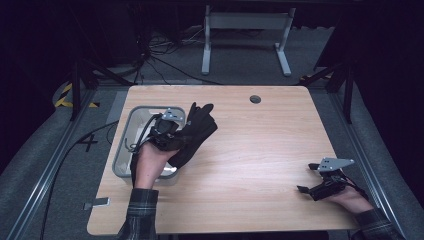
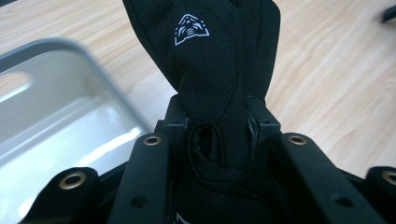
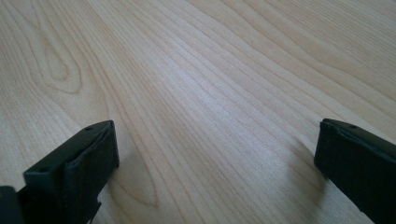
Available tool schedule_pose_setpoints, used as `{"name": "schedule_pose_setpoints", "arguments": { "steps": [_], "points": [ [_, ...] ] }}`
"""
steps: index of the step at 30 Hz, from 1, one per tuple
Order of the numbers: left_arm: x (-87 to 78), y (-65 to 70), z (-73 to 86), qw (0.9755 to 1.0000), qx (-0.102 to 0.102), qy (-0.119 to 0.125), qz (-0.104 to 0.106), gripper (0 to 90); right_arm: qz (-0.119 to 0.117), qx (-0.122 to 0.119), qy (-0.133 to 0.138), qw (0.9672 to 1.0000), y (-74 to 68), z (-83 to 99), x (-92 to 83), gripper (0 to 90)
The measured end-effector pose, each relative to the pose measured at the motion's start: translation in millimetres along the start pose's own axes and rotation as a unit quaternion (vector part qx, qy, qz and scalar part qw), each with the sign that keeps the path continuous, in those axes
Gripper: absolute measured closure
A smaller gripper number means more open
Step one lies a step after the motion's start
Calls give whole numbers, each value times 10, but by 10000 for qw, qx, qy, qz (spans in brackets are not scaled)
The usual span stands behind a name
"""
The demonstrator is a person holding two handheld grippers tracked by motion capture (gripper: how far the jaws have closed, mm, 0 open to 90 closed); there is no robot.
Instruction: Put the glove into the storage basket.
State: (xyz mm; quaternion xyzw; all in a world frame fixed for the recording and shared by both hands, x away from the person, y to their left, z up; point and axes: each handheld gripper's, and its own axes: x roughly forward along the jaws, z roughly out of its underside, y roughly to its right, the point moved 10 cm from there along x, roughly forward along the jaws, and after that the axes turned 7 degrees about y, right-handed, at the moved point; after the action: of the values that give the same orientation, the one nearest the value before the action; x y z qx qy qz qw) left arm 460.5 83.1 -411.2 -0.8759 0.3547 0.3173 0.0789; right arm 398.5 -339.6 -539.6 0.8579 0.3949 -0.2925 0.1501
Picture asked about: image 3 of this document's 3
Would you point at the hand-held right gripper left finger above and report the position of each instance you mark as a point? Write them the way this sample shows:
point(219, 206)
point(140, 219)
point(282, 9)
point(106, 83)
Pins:
point(68, 177)

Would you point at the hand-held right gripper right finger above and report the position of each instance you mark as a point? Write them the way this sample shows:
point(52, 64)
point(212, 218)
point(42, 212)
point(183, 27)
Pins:
point(361, 168)

